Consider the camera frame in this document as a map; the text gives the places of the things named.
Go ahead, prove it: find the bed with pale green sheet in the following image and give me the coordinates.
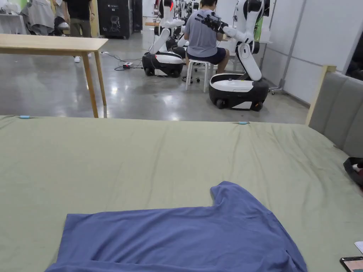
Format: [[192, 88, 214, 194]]
[[0, 114, 363, 272]]

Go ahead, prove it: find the white stool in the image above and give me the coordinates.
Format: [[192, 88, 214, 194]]
[[185, 59, 212, 93]]

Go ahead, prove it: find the white and black robot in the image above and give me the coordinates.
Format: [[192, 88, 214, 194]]
[[195, 0, 270, 112], [142, 0, 188, 78]]

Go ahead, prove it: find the blue shirt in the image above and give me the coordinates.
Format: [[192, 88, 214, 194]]
[[44, 181, 308, 272]]

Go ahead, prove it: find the black flight case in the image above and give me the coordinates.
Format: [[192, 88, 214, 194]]
[[97, 0, 143, 40]]

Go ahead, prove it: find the grey padded headboard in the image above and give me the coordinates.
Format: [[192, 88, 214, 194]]
[[305, 65, 363, 159]]

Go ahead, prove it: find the wooden table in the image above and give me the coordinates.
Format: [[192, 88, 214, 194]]
[[0, 33, 109, 119]]

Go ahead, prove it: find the black bag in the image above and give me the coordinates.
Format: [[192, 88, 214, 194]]
[[343, 157, 363, 187]]

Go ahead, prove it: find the black phone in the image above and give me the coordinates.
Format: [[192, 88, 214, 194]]
[[340, 256, 363, 272]]

